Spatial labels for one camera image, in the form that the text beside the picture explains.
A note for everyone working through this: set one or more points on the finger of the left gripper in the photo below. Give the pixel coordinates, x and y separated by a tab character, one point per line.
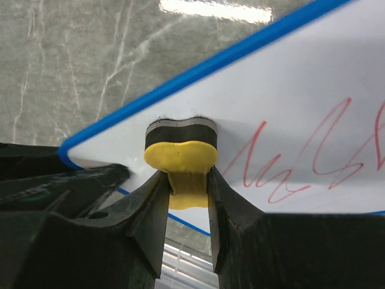
33	178

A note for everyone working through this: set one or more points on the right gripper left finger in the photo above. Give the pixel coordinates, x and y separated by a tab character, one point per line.
119	246

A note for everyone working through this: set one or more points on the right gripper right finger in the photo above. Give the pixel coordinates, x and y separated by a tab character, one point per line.
254	249

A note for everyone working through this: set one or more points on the yellow black eraser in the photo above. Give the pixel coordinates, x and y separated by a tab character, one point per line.
185	150

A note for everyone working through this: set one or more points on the blue framed whiteboard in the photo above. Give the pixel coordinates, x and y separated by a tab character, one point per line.
299	110

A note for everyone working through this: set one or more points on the aluminium front rail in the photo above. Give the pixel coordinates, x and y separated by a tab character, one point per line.
185	267

